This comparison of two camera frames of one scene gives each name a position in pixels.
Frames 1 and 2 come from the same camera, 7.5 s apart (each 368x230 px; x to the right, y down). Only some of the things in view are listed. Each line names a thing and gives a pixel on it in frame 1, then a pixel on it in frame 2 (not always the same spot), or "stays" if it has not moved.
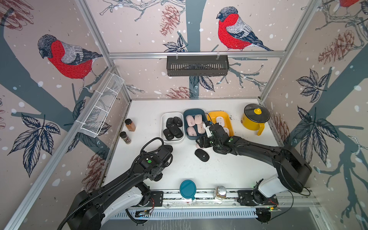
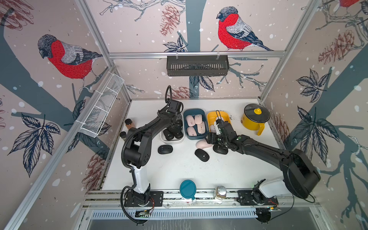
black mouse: x=176 y=131 stays
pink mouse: x=198 y=119 stays
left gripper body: x=161 y=168 -> x=178 y=116
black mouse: x=201 y=155 stays
